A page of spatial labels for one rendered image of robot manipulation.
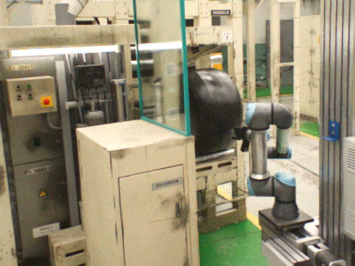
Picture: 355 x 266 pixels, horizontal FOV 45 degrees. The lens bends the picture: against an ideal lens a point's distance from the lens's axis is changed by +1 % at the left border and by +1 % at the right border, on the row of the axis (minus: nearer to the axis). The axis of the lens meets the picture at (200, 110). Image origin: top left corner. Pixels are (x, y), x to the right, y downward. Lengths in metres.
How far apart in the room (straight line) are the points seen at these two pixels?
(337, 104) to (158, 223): 1.01
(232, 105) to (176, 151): 0.94
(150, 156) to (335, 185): 0.95
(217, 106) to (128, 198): 1.06
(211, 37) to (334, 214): 1.57
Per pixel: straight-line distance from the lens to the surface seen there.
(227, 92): 2.74
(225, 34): 3.23
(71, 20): 2.80
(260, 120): 2.17
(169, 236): 2.00
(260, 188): 2.34
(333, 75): 2.13
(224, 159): 2.92
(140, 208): 1.88
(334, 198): 2.26
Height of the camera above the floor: 1.72
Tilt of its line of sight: 10 degrees down
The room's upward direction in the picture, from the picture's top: 2 degrees counter-clockwise
